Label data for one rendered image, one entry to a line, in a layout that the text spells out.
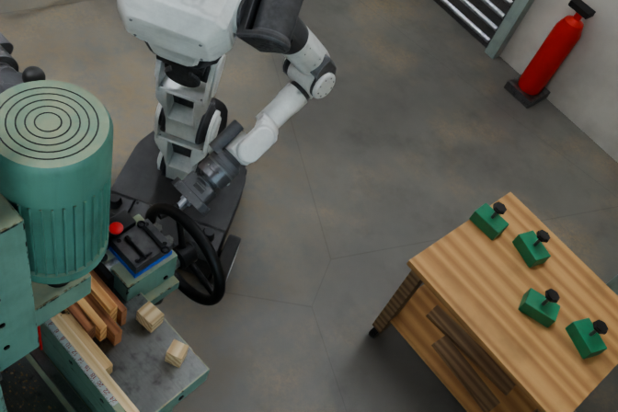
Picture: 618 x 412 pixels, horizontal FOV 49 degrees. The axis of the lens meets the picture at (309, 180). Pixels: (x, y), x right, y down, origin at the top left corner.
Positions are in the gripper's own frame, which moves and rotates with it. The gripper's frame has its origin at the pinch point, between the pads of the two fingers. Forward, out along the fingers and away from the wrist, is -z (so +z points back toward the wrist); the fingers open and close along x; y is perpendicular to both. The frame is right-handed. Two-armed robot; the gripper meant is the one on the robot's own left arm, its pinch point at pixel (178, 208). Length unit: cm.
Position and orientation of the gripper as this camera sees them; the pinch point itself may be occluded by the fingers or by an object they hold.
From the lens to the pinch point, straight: 177.7
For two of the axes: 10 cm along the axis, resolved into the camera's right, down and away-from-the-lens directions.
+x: -7.1, -6.8, 1.8
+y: -0.4, -2.1, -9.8
